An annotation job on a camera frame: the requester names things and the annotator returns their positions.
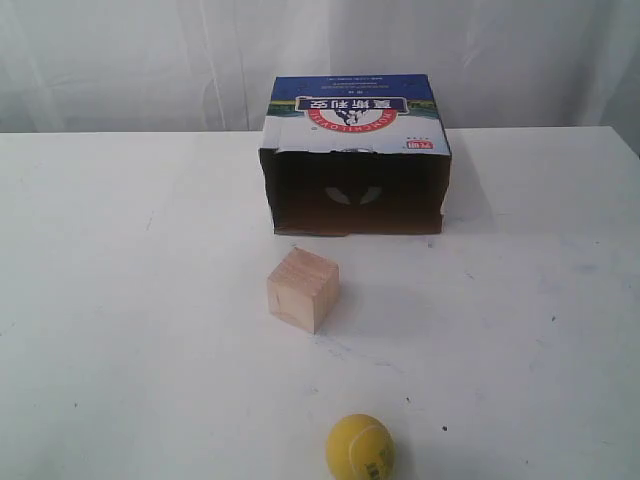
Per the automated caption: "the yellow tennis ball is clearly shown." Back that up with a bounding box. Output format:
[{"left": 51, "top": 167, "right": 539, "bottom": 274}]
[{"left": 325, "top": 414, "right": 395, "bottom": 480}]

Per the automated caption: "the wooden cube block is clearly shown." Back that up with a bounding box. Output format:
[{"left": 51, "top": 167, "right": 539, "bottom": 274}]
[{"left": 267, "top": 247, "right": 340, "bottom": 334}]

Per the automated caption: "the printed cardboard box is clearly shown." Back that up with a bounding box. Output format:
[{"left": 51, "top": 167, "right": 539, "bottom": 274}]
[{"left": 258, "top": 74, "right": 452, "bottom": 236}]

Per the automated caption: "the white backdrop curtain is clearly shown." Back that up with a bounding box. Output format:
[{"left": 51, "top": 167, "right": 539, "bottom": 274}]
[{"left": 1, "top": 1, "right": 639, "bottom": 132}]

